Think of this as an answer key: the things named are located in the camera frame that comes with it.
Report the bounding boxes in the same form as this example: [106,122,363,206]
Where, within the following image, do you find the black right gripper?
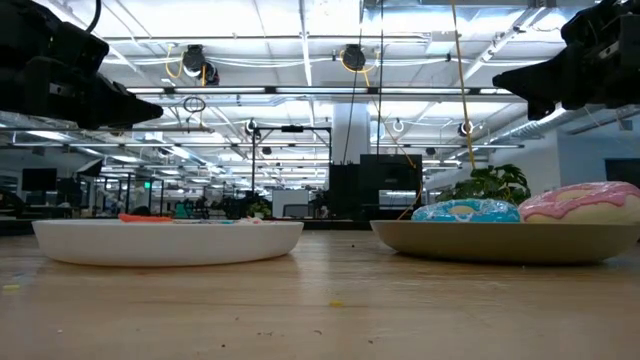
[491,13,640,122]

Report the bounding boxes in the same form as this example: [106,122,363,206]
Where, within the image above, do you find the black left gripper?
[0,53,165,131]

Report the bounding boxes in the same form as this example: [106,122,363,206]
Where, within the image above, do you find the orange frosted donut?
[118,213,174,224]

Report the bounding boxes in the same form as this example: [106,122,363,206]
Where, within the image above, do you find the pink frosted donut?
[517,180,640,225]

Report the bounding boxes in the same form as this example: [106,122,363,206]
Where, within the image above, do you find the blue frosted donut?
[410,198,522,224]

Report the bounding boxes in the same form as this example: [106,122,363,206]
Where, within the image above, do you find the potted green plant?
[435,163,532,207]

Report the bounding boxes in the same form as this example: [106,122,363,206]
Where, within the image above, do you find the small dark monitor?
[21,168,58,192]

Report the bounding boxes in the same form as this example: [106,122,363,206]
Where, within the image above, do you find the white plate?
[32,218,305,267]

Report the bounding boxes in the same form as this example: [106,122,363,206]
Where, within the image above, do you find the grey plate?
[369,219,640,265]

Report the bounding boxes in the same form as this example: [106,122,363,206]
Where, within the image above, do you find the small background plant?
[246,197,274,220]

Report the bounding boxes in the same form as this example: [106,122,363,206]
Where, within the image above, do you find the white square column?
[332,103,371,165]

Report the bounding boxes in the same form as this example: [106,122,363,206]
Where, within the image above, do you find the black cabinet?
[328,153,424,222]

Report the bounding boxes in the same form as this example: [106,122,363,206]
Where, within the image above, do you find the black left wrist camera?
[47,19,111,76]

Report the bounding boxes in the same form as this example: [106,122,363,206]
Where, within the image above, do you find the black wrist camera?
[560,0,622,47]
[47,19,111,76]

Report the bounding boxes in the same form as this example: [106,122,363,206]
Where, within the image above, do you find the yellow hanging cable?
[449,0,477,171]

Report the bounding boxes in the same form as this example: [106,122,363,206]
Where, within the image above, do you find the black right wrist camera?
[560,0,622,47]

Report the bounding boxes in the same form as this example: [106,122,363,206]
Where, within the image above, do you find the large ceiling cable reel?
[181,44,220,86]
[341,43,368,72]

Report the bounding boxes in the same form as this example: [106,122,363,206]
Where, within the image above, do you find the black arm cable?
[85,0,103,34]

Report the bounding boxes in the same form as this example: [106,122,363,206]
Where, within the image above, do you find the wall-mounted dark screen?
[604,158,640,185]

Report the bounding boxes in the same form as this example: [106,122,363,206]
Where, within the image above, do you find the black hanging cable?
[375,0,385,156]

